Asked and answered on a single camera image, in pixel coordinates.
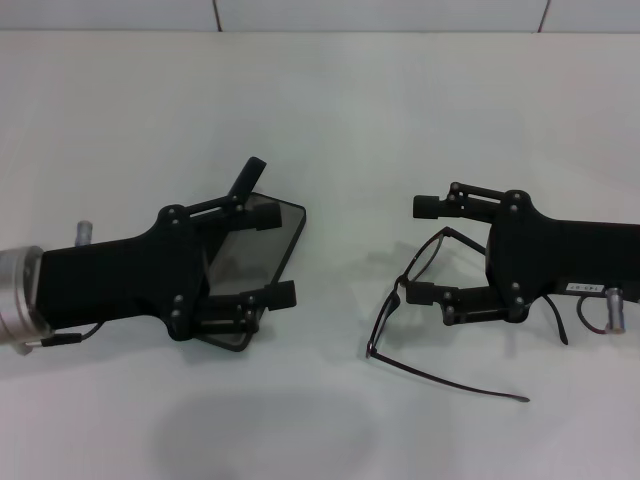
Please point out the black glasses case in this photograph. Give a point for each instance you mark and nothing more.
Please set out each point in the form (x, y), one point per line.
(260, 255)

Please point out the white label sticker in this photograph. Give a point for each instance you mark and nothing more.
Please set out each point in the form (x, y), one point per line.
(585, 288)

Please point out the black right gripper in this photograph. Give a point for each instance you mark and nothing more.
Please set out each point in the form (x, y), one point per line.
(550, 255)

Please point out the right wrist silver connector port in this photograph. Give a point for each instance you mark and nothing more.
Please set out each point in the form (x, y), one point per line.
(616, 312)

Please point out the black glasses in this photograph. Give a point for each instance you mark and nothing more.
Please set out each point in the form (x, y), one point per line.
(370, 351)

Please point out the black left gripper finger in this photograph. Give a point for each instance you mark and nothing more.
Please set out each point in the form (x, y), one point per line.
(282, 295)

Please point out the left wrist silver connector port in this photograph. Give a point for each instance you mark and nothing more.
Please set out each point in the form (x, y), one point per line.
(83, 234)
(25, 347)

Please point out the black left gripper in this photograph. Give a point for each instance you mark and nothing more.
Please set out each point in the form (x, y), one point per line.
(120, 275)

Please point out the wrist silver connector port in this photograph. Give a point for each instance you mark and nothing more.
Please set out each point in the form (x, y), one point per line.
(25, 347)
(83, 234)
(616, 312)

